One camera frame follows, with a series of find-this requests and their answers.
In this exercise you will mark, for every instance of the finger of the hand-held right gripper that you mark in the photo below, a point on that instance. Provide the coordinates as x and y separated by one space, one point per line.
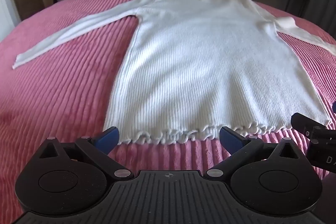
334 106
302 124

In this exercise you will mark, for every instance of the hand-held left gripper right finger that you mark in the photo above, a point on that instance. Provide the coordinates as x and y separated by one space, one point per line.
231 140

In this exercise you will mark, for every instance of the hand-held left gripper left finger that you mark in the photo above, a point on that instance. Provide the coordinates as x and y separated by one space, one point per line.
109 138

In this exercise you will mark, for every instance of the white ribbed knit sweater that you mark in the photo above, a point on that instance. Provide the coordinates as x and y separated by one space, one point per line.
197 56

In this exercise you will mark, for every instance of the pink ribbed blanket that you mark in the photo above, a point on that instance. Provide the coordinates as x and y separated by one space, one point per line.
65 87

